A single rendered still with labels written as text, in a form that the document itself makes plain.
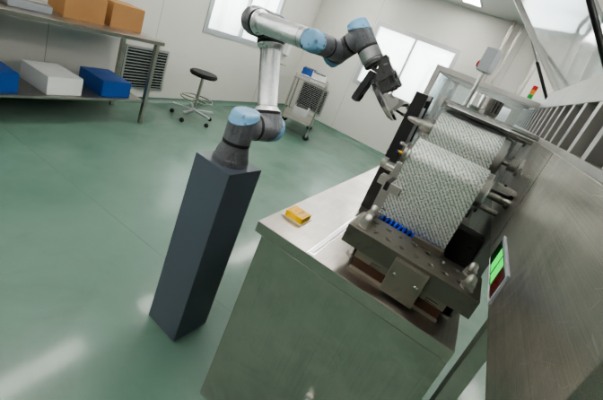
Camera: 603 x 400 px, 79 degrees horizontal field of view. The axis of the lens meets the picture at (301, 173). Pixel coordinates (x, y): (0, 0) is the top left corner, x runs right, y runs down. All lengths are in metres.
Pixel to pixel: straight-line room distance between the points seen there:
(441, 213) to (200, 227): 0.95
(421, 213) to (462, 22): 5.85
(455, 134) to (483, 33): 5.49
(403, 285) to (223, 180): 0.77
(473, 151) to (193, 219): 1.13
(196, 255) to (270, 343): 0.52
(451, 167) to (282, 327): 0.75
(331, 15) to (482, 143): 6.35
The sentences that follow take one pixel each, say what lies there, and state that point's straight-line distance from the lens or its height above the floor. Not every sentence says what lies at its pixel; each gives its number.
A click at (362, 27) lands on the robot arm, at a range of 1.32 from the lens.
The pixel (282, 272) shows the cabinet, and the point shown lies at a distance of 1.19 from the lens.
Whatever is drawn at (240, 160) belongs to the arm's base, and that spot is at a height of 0.94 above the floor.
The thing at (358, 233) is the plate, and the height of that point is 1.02.
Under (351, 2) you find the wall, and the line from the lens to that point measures 7.48.
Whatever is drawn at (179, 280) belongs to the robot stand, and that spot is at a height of 0.32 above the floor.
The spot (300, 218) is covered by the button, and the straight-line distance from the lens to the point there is 1.25.
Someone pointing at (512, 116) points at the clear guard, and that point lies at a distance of 2.23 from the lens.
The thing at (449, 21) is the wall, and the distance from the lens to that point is 6.96.
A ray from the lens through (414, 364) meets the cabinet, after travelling 1.16.
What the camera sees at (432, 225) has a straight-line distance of 1.25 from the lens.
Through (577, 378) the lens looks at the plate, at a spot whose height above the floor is 1.30.
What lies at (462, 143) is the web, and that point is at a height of 1.34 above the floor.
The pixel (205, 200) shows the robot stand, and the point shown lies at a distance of 1.54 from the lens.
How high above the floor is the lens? 1.47
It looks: 20 degrees down
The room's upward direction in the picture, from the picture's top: 22 degrees clockwise
